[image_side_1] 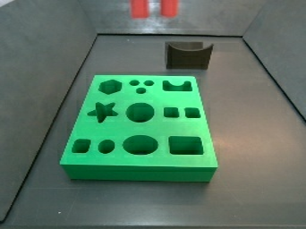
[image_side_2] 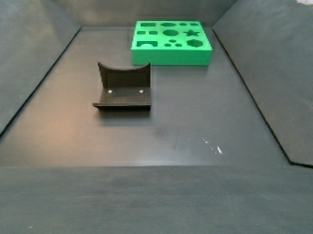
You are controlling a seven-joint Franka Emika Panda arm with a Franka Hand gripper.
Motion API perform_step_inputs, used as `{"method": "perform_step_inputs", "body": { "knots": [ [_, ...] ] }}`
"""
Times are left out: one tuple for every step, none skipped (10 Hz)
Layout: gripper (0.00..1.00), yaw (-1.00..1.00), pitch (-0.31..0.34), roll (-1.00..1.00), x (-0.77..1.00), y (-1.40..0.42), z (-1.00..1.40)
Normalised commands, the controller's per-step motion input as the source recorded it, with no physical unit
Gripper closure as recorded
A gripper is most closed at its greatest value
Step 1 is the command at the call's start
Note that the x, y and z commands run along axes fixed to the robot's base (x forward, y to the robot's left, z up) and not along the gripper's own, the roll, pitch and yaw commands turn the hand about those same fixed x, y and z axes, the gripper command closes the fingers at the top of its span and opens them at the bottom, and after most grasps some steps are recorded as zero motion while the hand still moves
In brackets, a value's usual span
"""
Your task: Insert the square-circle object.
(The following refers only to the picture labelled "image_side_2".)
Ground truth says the black curved holder stand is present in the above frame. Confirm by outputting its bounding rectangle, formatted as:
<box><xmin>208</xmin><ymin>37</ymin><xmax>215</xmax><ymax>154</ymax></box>
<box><xmin>92</xmin><ymin>63</ymin><xmax>151</xmax><ymax>109</ymax></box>

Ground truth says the green shape sorter block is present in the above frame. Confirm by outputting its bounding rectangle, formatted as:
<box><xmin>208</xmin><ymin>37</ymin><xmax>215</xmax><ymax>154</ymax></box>
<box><xmin>131</xmin><ymin>20</ymin><xmax>212</xmax><ymax>66</ymax></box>

